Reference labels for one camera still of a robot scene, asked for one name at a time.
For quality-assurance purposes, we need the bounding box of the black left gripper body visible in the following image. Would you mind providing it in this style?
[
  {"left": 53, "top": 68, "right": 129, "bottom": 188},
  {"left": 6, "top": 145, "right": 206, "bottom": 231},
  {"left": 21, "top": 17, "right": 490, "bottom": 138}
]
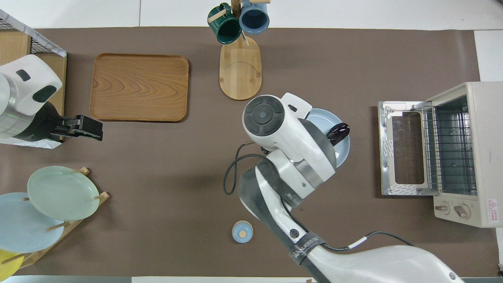
[{"left": 50, "top": 115, "right": 104, "bottom": 142}]

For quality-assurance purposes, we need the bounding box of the dark purple eggplant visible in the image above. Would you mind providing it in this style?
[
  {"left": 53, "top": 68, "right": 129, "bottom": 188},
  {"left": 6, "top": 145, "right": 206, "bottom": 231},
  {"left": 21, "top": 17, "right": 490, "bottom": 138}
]
[{"left": 325, "top": 123, "right": 351, "bottom": 147}]

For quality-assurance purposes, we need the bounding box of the light blue round plate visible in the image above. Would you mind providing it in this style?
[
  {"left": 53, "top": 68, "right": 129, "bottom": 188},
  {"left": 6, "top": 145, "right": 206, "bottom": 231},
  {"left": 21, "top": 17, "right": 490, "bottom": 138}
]
[{"left": 305, "top": 108, "right": 351, "bottom": 169}]

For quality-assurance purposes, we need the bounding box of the oven door with glass window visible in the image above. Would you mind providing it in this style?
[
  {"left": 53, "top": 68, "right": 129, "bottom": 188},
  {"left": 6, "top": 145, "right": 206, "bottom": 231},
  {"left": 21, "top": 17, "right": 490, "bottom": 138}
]
[{"left": 378, "top": 101, "right": 435, "bottom": 196}]

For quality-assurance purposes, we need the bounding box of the beige toaster oven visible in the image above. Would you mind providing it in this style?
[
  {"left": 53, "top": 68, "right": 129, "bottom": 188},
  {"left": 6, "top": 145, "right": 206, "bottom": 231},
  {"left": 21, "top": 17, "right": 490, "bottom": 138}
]
[{"left": 422, "top": 82, "right": 503, "bottom": 228}]

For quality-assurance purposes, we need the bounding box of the wooden serving tray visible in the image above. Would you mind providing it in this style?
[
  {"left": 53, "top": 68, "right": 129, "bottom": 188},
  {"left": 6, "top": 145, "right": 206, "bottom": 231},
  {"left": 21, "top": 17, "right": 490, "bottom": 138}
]
[{"left": 89, "top": 53, "right": 190, "bottom": 123}]

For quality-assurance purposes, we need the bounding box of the pale green plate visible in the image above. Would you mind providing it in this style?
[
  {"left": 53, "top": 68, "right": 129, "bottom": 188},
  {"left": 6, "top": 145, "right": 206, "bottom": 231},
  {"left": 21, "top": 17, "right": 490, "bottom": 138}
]
[{"left": 27, "top": 165, "right": 100, "bottom": 221}]

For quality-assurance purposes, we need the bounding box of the brown table mat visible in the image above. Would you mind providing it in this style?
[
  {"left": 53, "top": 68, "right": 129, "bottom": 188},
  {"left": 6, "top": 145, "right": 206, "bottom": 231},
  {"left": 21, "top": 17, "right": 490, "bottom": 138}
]
[{"left": 0, "top": 27, "right": 500, "bottom": 278}]

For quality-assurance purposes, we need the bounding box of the wooden dish rack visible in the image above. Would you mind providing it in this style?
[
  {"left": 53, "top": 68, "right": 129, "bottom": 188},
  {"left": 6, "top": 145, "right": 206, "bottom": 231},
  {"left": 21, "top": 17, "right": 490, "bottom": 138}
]
[{"left": 0, "top": 167, "right": 110, "bottom": 272}]

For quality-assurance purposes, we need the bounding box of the pale blue rack plate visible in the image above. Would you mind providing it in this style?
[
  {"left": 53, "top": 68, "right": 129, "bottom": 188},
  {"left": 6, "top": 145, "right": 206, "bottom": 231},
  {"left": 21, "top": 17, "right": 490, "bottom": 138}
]
[{"left": 0, "top": 192, "right": 65, "bottom": 254}]

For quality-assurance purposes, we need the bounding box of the yellow plate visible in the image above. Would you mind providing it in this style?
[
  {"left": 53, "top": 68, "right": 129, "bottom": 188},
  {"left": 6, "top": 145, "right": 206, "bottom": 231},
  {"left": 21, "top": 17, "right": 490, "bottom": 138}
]
[{"left": 0, "top": 250, "right": 25, "bottom": 281}]

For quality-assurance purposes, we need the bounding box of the wooden mug tree stand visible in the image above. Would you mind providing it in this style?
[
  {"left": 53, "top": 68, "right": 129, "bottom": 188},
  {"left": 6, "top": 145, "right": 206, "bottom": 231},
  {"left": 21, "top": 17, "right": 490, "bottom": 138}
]
[{"left": 207, "top": 0, "right": 272, "bottom": 101}]

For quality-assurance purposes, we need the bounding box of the dark green mug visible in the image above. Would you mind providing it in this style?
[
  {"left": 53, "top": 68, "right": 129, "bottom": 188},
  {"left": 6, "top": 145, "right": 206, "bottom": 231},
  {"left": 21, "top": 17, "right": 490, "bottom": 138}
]
[{"left": 207, "top": 3, "right": 242, "bottom": 44}]

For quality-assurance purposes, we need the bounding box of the grey-blue mug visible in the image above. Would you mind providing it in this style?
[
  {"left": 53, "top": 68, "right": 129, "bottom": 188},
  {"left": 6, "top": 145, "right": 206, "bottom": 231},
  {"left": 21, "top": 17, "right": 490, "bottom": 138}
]
[{"left": 239, "top": 0, "right": 270, "bottom": 35}]

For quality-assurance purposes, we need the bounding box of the wooden shelf with wire mesh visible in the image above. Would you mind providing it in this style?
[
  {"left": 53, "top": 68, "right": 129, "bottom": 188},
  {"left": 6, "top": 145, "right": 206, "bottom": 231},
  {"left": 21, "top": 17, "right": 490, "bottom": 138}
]
[{"left": 0, "top": 9, "right": 67, "bottom": 149}]

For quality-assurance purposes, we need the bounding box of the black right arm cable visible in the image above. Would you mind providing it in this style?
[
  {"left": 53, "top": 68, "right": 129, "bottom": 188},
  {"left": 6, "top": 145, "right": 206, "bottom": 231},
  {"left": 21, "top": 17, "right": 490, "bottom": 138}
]
[{"left": 223, "top": 141, "right": 417, "bottom": 252}]

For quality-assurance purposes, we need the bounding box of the metal oven wire rack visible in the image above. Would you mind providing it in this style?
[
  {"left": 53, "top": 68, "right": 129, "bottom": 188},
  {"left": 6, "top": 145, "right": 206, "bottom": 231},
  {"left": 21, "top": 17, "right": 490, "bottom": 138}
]
[{"left": 424, "top": 103, "right": 478, "bottom": 193}]

